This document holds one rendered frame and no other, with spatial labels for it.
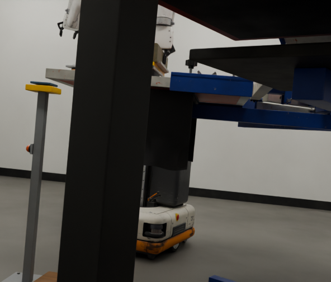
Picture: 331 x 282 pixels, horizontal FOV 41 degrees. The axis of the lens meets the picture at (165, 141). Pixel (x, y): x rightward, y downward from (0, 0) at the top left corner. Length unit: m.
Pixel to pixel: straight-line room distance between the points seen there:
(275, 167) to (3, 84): 3.81
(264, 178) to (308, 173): 0.55
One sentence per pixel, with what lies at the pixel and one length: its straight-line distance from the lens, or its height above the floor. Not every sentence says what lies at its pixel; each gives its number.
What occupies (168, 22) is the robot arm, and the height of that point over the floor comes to 1.26.
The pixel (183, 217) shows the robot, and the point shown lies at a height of 0.22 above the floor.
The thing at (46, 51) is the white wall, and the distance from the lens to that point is 6.26.
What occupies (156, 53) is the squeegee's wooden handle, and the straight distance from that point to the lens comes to 1.78.
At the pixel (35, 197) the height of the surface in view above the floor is 0.42.
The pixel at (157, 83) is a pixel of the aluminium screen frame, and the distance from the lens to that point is 1.64.
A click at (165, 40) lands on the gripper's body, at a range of 1.94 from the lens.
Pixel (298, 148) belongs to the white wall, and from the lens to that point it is 5.80.
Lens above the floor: 0.78
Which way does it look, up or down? 1 degrees down
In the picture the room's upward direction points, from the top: 5 degrees clockwise
